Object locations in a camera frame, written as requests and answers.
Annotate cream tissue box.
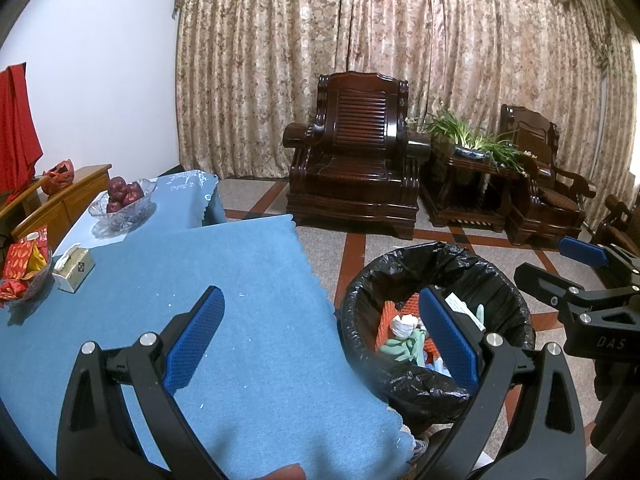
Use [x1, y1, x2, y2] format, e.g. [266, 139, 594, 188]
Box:
[52, 242, 96, 293]

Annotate glass snack dish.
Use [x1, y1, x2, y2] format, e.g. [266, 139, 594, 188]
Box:
[0, 247, 53, 308]

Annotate beige patterned curtain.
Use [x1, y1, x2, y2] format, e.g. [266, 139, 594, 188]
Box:
[172, 0, 640, 196]

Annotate pile of red snack packets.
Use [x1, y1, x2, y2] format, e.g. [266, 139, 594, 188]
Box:
[0, 225, 51, 306]

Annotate white paper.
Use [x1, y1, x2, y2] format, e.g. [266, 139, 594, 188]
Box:
[390, 313, 419, 339]

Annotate glass fruit bowl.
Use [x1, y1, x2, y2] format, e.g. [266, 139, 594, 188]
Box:
[88, 178, 158, 233]

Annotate pile of red apples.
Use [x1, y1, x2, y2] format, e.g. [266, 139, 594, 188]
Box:
[105, 176, 146, 214]

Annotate trash bin with black bag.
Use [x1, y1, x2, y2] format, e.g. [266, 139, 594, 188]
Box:
[339, 241, 535, 441]

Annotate dark wooden side table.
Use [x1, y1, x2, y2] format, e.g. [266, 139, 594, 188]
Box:
[420, 140, 526, 233]

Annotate potted green plant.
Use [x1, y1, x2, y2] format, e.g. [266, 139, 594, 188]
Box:
[422, 110, 538, 176]

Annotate orange foam net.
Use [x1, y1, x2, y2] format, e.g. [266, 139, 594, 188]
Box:
[376, 300, 401, 352]
[397, 294, 443, 361]

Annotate dark wooden armchair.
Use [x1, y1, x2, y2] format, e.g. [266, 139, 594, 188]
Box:
[500, 104, 598, 246]
[282, 71, 432, 240]
[590, 194, 640, 248]

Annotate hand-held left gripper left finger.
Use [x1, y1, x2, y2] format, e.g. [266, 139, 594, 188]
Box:
[56, 286, 226, 480]

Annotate white paper slip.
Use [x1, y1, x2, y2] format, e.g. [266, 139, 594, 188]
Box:
[444, 293, 476, 318]

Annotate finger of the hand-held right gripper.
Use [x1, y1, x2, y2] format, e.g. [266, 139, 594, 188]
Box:
[514, 261, 608, 328]
[557, 236, 640, 287]

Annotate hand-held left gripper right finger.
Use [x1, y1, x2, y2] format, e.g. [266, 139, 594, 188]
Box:
[419, 285, 587, 480]

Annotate light blue printed tablecloth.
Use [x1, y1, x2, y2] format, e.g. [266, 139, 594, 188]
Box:
[52, 170, 226, 256]

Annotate light wooden cabinet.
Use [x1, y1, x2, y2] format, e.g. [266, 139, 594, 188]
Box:
[0, 163, 113, 251]

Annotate blue felt tablecloth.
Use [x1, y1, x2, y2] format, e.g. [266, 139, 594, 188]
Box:
[0, 214, 416, 480]

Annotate red cloth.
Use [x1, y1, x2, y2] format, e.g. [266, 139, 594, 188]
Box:
[0, 63, 44, 196]

